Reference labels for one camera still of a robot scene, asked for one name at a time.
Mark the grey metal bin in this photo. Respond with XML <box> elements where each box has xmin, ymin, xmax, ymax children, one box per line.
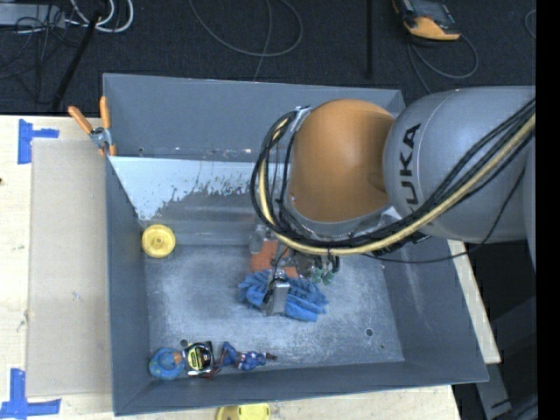
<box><xmin>101</xmin><ymin>73</ymin><xmax>490</xmax><ymax>417</ymax></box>

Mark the pale wood flat board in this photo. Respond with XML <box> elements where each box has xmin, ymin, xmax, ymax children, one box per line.
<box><xmin>24</xmin><ymin>136</ymin><xmax>116</xmax><ymax>398</ymax></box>

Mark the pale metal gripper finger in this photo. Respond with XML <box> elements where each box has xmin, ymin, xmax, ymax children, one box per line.
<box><xmin>273</xmin><ymin>276</ymin><xmax>293</xmax><ymax>318</ymax></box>
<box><xmin>261</xmin><ymin>277</ymin><xmax>277</xmax><ymax>312</ymax></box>

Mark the yellow plastic wheel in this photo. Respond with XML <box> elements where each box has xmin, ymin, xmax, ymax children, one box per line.
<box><xmin>140</xmin><ymin>223</ymin><xmax>178</xmax><ymax>260</ymax></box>

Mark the blue round toy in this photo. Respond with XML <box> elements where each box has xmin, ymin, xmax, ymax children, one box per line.
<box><xmin>148</xmin><ymin>346</ymin><xmax>187</xmax><ymax>382</ymax></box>

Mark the black and yellow tape measure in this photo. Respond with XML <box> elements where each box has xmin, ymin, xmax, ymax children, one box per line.
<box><xmin>181</xmin><ymin>340</ymin><xmax>216</xmax><ymax>379</ymax></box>

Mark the blue fluffy cloth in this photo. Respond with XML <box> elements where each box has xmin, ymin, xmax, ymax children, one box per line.
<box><xmin>236</xmin><ymin>268</ymin><xmax>330</xmax><ymax>324</ymax></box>

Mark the blue and red toy figure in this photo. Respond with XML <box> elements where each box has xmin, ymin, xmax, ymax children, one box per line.
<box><xmin>215</xmin><ymin>340</ymin><xmax>278</xmax><ymax>373</ymax></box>

